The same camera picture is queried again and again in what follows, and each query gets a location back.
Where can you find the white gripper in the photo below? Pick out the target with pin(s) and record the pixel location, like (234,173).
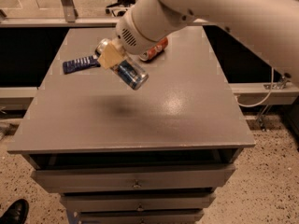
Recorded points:
(135,42)

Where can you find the silver blue redbull can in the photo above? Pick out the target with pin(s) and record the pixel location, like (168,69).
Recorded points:
(130,73)

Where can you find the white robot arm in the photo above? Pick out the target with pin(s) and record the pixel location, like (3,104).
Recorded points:
(268,28)

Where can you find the orange soda can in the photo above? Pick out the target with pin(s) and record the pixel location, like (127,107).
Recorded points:
(151,53)

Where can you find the blue striped snack packet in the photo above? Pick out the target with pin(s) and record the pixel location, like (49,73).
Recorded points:
(80,64)

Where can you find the grey metal railing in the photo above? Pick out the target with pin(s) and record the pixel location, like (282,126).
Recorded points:
(54,13)

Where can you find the grey drawer cabinet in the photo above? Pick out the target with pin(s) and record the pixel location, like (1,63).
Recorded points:
(184,114)

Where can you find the top grey drawer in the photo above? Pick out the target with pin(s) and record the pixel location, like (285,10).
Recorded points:
(134,178)

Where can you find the grey drawer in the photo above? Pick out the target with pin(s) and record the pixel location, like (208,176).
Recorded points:
(134,178)
(146,217)
(139,202)

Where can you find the middle grey drawer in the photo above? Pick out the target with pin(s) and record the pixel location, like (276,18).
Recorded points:
(139,202)

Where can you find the bottom grey drawer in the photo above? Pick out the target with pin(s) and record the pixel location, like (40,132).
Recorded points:
(146,217)

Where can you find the black leather shoe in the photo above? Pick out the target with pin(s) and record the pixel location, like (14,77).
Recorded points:
(16,213)

